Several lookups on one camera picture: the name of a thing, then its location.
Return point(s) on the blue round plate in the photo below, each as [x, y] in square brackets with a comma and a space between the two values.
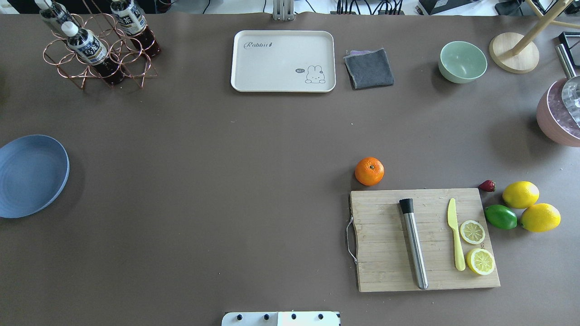
[33, 171]

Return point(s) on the orange mandarin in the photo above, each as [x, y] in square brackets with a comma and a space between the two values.
[369, 171]

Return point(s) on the cream rabbit tray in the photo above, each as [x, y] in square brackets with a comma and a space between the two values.
[283, 61]

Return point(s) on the grey folded cloth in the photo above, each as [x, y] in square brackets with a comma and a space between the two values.
[369, 68]

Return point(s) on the steel muddler black tip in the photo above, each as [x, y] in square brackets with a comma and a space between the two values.
[407, 208]

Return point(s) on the wooden cutting board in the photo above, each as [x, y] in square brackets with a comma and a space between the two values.
[383, 251]

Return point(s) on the upper lemon half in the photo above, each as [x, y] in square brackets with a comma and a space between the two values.
[472, 232]

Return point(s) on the lemon half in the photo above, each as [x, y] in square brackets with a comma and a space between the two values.
[480, 261]
[472, 232]

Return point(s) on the green bowl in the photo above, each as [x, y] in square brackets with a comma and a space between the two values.
[462, 62]

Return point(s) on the yellow plastic knife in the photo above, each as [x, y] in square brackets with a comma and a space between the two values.
[452, 221]

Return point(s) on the red strawberry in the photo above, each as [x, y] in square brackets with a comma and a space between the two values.
[487, 186]

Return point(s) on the right tea bottle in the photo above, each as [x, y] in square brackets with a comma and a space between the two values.
[133, 23]

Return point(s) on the lower lemon half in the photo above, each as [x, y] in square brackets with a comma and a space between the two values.
[480, 261]

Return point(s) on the green lime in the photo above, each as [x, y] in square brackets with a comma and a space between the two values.
[501, 217]

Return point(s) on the upper whole lemon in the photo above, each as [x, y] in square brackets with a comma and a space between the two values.
[521, 195]

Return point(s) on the whole lemon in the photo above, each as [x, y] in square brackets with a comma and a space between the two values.
[540, 217]
[521, 195]

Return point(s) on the front tea bottle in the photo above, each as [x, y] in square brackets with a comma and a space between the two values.
[91, 50]

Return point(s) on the wooden cup stand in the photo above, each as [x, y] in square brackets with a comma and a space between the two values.
[517, 53]

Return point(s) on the lower whole lemon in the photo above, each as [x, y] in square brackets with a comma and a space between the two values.
[540, 217]

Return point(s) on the pink ice bowl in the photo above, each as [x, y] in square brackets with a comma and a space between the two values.
[553, 117]

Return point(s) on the steel ice scoop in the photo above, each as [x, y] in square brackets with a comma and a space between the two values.
[570, 93]

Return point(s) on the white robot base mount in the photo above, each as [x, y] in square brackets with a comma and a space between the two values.
[289, 318]

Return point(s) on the copper wire bottle rack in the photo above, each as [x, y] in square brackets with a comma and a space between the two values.
[134, 63]

